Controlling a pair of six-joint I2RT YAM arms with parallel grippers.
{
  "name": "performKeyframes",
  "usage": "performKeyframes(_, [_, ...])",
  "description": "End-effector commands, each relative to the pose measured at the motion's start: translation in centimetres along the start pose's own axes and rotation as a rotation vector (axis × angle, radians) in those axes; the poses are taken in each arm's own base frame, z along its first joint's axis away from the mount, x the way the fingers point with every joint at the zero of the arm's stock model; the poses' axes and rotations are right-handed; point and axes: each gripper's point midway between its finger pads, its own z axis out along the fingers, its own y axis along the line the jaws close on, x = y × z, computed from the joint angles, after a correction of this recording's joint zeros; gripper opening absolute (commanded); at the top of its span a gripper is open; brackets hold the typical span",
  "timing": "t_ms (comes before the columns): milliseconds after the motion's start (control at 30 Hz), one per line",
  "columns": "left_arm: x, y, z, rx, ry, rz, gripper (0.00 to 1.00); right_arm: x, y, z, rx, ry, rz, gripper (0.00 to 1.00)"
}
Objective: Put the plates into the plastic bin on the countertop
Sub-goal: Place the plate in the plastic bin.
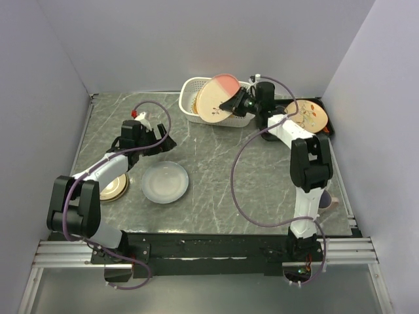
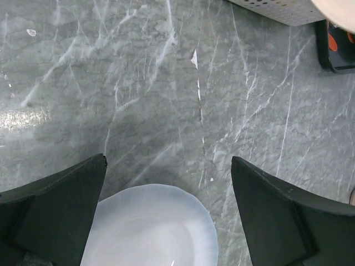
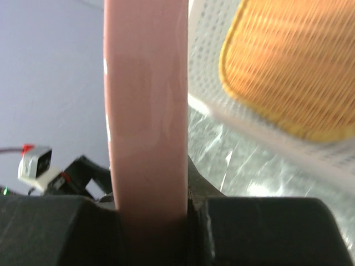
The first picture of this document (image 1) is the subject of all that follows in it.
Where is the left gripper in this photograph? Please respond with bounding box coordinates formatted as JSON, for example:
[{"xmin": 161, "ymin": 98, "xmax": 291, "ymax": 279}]
[{"xmin": 136, "ymin": 123, "xmax": 176, "ymax": 156}]

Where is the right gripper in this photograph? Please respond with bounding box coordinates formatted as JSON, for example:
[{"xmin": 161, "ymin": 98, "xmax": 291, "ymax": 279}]
[{"xmin": 219, "ymin": 86, "xmax": 261, "ymax": 117}]

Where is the cream plate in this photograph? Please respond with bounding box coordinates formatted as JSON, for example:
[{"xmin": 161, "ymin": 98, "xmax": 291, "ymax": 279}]
[{"xmin": 197, "ymin": 74, "xmax": 241, "ymax": 123}]

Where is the orange woven tray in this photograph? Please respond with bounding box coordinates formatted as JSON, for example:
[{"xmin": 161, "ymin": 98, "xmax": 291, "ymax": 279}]
[{"xmin": 192, "ymin": 93, "xmax": 200, "ymax": 114}]

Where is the white scalloped bowl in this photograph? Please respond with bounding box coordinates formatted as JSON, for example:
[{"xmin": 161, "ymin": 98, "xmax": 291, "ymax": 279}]
[{"xmin": 141, "ymin": 161, "xmax": 189, "ymax": 204}]

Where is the small beige saucer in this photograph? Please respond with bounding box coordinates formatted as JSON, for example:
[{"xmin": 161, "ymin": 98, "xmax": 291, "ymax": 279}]
[{"xmin": 100, "ymin": 173, "xmax": 130, "ymax": 202}]

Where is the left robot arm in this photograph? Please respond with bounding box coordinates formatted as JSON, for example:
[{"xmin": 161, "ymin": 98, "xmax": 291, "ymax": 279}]
[{"xmin": 46, "ymin": 120, "xmax": 177, "ymax": 263}]

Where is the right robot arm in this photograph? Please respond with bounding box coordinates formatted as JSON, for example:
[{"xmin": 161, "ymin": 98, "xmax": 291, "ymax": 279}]
[{"xmin": 219, "ymin": 82, "xmax": 333, "ymax": 261}]

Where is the white perforated plastic bin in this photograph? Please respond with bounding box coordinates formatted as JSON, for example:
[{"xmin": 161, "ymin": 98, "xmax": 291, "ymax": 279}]
[{"xmin": 178, "ymin": 77, "xmax": 255, "ymax": 128}]

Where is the black serving tray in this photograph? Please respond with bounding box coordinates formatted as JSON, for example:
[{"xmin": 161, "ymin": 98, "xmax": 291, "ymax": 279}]
[{"xmin": 255, "ymin": 97, "xmax": 335, "ymax": 137}]

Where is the floral peach plate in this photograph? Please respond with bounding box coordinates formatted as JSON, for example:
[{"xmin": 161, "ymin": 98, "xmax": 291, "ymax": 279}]
[{"xmin": 285, "ymin": 99, "xmax": 329, "ymax": 133}]

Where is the pink purple mug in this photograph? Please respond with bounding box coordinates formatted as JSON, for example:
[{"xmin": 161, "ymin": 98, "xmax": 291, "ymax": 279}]
[{"xmin": 319, "ymin": 190, "xmax": 339, "ymax": 210}]

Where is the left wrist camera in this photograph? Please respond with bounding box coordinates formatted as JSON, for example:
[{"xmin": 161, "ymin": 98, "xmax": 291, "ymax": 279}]
[{"xmin": 134, "ymin": 111, "xmax": 152, "ymax": 130}]

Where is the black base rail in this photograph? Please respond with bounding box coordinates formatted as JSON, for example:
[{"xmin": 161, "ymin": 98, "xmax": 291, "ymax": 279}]
[{"xmin": 90, "ymin": 230, "xmax": 363, "ymax": 282}]

